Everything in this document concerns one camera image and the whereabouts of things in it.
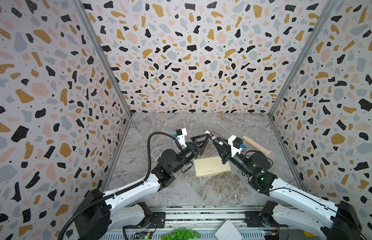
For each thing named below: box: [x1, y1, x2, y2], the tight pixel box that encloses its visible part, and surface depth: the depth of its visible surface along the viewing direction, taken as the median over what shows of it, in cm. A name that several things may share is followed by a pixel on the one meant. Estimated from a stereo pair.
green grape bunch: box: [160, 227, 201, 240], surface depth 69 cm
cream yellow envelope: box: [193, 156, 232, 178], surface depth 94 cm
